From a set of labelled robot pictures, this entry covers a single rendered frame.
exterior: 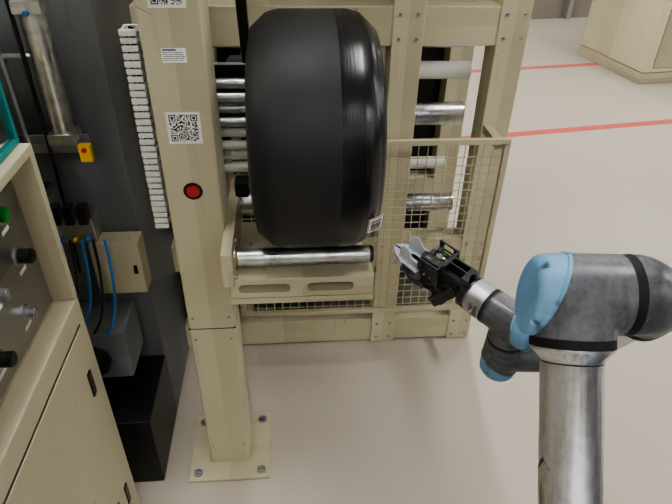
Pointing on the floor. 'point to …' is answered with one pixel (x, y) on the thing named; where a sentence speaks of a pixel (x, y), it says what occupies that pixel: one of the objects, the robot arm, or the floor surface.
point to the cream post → (199, 215)
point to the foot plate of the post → (261, 434)
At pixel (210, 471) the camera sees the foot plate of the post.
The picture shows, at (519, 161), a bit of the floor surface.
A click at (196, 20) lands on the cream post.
